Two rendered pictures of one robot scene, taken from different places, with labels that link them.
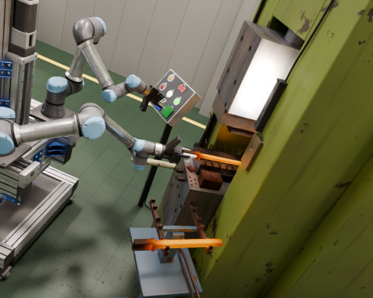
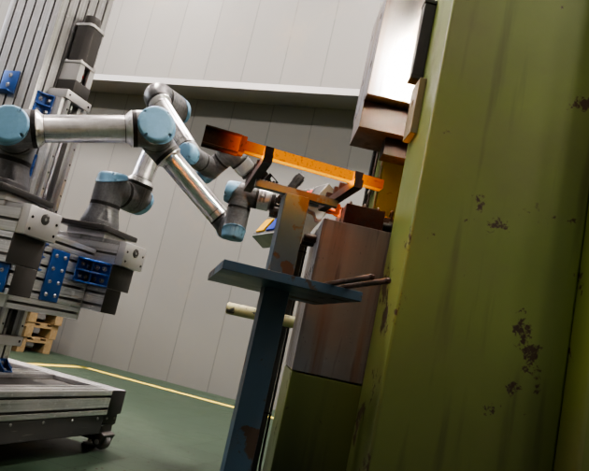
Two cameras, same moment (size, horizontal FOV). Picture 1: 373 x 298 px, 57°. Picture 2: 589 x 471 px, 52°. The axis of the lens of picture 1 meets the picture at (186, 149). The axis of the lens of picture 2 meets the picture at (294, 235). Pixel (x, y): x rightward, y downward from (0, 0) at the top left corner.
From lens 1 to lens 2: 1.62 m
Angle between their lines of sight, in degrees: 45
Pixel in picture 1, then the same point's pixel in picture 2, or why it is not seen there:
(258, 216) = (451, 175)
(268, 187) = (449, 105)
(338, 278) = not seen: outside the picture
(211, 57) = not seen: hidden behind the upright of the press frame
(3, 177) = not seen: outside the picture
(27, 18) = (86, 43)
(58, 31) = (129, 341)
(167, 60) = not seen: hidden behind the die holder
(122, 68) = (228, 383)
